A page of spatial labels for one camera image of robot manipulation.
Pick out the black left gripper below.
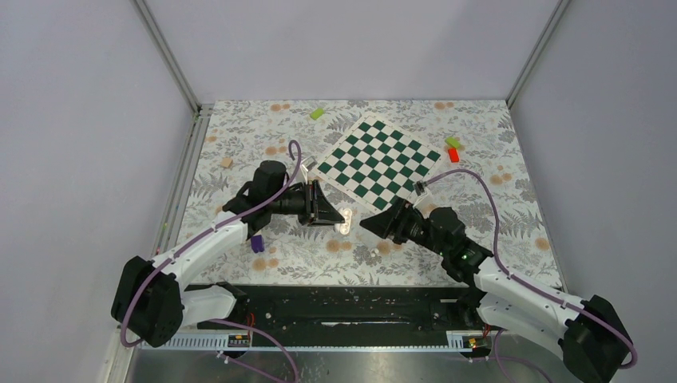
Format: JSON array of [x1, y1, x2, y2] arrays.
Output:
[[269, 180, 345, 227]]

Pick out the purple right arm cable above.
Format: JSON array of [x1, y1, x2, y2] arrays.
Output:
[[418, 168, 639, 383]]

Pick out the lime green block right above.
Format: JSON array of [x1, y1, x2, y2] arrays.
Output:
[[445, 136, 461, 148]]

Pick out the purple block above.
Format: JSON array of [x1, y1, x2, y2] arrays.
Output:
[[250, 235, 265, 254]]

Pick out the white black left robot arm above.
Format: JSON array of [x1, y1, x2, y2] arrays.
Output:
[[111, 160, 351, 347]]

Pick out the red block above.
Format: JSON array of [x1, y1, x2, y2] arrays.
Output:
[[447, 148, 460, 164]]

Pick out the right aluminium frame post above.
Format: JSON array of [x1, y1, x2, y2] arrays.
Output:
[[505, 0, 572, 109]]

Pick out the lime green block far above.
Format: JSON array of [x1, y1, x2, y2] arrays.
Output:
[[310, 108, 325, 120]]

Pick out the aluminium frame post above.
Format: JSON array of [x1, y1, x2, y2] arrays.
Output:
[[505, 0, 572, 109], [131, 0, 201, 114]]

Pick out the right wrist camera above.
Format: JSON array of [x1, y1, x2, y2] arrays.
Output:
[[414, 181, 430, 199]]

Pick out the white slotted cable duct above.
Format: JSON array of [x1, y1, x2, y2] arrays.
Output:
[[142, 331, 477, 353]]

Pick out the left aluminium frame post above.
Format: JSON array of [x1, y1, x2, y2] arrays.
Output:
[[131, 0, 201, 114]]

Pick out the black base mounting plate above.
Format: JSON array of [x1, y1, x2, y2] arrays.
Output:
[[229, 285, 486, 348]]

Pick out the white earbud charging case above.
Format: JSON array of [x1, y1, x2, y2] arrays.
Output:
[[335, 207, 353, 235]]

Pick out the lime green block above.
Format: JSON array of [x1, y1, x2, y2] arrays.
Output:
[[445, 136, 461, 148], [310, 108, 325, 120]]

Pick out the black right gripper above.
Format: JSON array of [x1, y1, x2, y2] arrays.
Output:
[[359, 197, 449, 257]]

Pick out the floral patterned table mat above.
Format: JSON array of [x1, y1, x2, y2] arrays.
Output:
[[179, 100, 562, 288]]

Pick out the green white chessboard mat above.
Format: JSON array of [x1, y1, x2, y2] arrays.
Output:
[[312, 114, 442, 214]]

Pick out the small wooden cube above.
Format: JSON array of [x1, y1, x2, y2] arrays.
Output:
[[220, 157, 233, 169]]

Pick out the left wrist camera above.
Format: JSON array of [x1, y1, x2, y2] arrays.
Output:
[[300, 156, 317, 183]]

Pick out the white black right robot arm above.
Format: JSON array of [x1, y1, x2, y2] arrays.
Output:
[[360, 199, 637, 382]]

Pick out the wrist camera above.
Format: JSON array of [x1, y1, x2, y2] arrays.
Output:
[[414, 181, 430, 199], [300, 156, 317, 183]]

